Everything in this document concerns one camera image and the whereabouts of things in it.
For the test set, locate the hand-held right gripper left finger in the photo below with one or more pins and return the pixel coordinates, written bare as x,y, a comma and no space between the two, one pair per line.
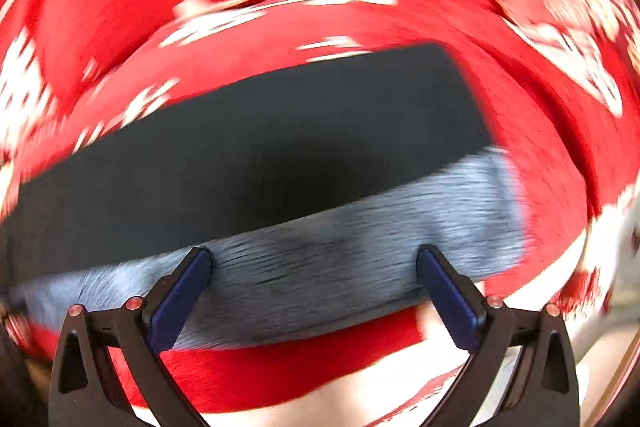
176,302

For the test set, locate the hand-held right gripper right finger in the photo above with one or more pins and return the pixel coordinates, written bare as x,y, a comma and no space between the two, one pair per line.
450,302

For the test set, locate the black pants with grey lining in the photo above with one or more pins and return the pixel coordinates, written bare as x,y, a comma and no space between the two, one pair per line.
250,147

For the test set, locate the red printed seat cushion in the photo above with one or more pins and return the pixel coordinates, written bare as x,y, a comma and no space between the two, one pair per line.
425,27

